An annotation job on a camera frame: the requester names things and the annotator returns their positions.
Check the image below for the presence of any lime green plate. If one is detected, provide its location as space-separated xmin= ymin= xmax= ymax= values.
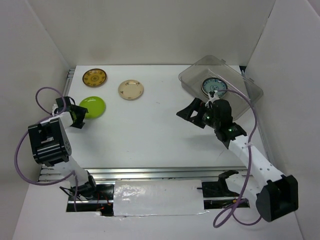
xmin=79 ymin=96 xmax=106 ymax=119

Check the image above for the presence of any cream floral plate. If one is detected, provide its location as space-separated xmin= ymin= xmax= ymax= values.
xmin=118 ymin=79 xmax=144 ymax=101

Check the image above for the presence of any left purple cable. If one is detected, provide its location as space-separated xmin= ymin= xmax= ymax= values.
xmin=14 ymin=86 xmax=76 ymax=208

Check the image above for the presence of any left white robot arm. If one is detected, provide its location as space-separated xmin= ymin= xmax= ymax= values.
xmin=28 ymin=96 xmax=99 ymax=200

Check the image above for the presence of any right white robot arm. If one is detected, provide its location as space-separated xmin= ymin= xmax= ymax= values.
xmin=176 ymin=98 xmax=299 ymax=222

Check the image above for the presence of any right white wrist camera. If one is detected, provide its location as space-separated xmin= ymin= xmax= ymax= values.
xmin=205 ymin=90 xmax=220 ymax=108

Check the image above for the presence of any yellow patterned plate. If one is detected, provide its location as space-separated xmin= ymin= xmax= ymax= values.
xmin=82 ymin=68 xmax=108 ymax=88

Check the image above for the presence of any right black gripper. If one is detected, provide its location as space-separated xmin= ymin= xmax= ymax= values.
xmin=176 ymin=97 xmax=220 ymax=129

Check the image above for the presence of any cream plate black brushstroke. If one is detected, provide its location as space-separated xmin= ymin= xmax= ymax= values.
xmin=201 ymin=84 xmax=227 ymax=98

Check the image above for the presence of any blue white patterned plate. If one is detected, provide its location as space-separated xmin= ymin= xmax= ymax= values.
xmin=201 ymin=77 xmax=228 ymax=98

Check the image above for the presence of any white foil cover panel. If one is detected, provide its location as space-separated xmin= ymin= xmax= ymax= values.
xmin=113 ymin=180 xmax=205 ymax=217

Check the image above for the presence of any clear plastic bin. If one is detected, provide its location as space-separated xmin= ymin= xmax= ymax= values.
xmin=178 ymin=55 xmax=263 ymax=120

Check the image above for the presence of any aluminium front rail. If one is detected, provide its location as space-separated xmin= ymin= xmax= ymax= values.
xmin=37 ymin=166 xmax=251 ymax=181

